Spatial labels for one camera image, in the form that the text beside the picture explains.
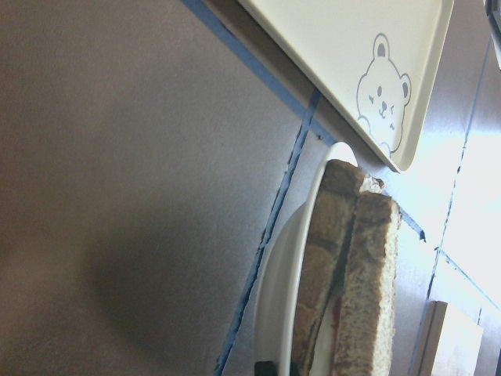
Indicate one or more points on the wooden cutting board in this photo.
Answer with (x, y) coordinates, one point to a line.
(450, 342)

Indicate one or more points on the bread slice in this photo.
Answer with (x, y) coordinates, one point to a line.
(366, 326)
(326, 245)

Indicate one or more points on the white round plate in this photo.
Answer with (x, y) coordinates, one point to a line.
(280, 277)

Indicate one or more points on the cream bear tray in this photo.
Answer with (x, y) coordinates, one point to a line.
(375, 61)

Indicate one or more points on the bread slice on plate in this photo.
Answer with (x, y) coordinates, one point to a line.
(326, 245)

